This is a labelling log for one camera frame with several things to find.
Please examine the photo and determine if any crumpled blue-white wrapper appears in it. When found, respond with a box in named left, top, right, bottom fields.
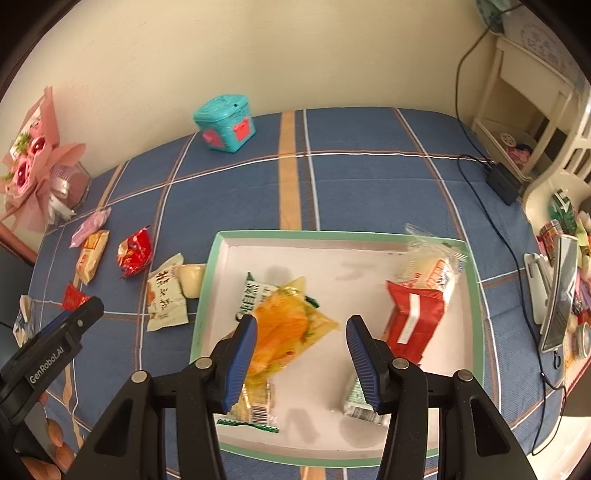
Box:
left=12, top=295, right=37, bottom=348

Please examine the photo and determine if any clear white bun packet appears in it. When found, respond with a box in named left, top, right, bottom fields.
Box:
left=394, top=223, right=471, bottom=305

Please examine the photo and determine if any black power adapter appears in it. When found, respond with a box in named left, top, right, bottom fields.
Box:
left=485, top=161, right=522, bottom=206

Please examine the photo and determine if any pink snack packet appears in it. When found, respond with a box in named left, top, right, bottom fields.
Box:
left=69, top=208, right=112, bottom=249

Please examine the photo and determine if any teal toy box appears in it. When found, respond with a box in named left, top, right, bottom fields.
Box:
left=193, top=93, right=256, bottom=153

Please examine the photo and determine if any person's left hand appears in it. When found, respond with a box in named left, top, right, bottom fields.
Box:
left=21, top=391, right=77, bottom=480

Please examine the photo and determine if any white fruit-print snack packet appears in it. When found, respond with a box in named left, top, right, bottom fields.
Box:
left=146, top=253, right=189, bottom=332

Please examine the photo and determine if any yellow corn cake packet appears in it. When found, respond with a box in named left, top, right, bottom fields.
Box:
left=240, top=276, right=342, bottom=386

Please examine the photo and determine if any flat red gold-print packet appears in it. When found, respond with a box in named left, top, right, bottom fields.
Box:
left=61, top=281, right=92, bottom=311

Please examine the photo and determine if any beige orange-label snack packet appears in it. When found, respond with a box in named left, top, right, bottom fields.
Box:
left=75, top=230, right=110, bottom=284

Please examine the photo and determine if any dark red snack packet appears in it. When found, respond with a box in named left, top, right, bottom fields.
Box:
left=384, top=280, right=450, bottom=365

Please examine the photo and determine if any cream jelly cup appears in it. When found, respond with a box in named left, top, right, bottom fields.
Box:
left=178, top=263, right=207, bottom=300

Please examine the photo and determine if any green-white small snack packet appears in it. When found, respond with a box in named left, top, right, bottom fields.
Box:
left=341, top=362, right=393, bottom=426

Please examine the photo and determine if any pile of small packets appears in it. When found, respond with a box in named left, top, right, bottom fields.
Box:
left=536, top=189, right=591, bottom=361

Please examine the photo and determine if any white tray with green rim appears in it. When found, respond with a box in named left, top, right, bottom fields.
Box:
left=189, top=231, right=485, bottom=468

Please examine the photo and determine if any blue plaid bedsheet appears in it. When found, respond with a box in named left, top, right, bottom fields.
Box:
left=11, top=107, right=583, bottom=480

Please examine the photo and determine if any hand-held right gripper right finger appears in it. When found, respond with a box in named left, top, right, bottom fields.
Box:
left=346, top=315, right=539, bottom=480

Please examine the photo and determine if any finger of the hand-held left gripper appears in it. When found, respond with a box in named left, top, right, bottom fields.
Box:
left=51, top=296, right=105, bottom=340

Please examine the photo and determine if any pink flower bouquet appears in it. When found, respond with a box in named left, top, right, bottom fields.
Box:
left=0, top=85, right=88, bottom=234

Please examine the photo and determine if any clear round pastry packet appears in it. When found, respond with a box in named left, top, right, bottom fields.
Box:
left=216, top=367, right=280, bottom=435

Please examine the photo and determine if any black cable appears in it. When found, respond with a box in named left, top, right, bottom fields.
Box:
left=456, top=154, right=568, bottom=457
left=455, top=25, right=495, bottom=163

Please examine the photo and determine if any green biscuit packet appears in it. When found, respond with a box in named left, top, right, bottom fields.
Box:
left=235, top=271, right=319, bottom=323

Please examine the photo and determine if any smartphone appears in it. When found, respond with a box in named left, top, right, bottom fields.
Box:
left=539, top=234, right=579, bottom=354

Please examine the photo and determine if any pink-brown board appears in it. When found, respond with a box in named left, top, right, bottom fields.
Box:
left=0, top=220, right=38, bottom=267

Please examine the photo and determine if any dark grey cabinet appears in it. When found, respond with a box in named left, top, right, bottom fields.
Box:
left=0, top=251, right=33, bottom=328

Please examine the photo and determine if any red triangular snack packet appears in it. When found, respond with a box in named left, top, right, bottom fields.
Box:
left=117, top=225, right=153, bottom=280

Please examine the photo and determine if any cream wooden shelf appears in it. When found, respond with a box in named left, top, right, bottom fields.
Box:
left=471, top=9, right=591, bottom=241

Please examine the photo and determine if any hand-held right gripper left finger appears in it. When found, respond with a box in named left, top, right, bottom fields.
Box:
left=69, top=315, right=258, bottom=480

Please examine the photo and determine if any white phone stand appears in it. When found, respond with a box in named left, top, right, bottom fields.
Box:
left=523, top=252, right=555, bottom=325

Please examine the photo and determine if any clear glass vase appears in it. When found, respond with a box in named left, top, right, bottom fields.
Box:
left=48, top=159, right=90, bottom=217

